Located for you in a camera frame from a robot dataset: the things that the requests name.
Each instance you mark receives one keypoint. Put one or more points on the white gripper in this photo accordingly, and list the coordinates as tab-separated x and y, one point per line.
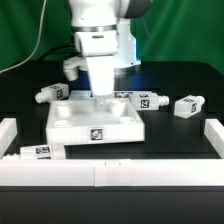
98	50

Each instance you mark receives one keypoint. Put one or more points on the white square tabletop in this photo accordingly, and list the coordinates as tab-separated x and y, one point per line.
81	122

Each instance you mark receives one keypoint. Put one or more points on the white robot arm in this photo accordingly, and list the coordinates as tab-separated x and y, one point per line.
105	15

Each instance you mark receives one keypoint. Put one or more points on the white fiducial marker sheet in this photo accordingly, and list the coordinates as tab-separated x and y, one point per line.
85	95

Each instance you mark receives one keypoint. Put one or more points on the white U-shaped obstacle fence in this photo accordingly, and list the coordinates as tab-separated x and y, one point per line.
97	173

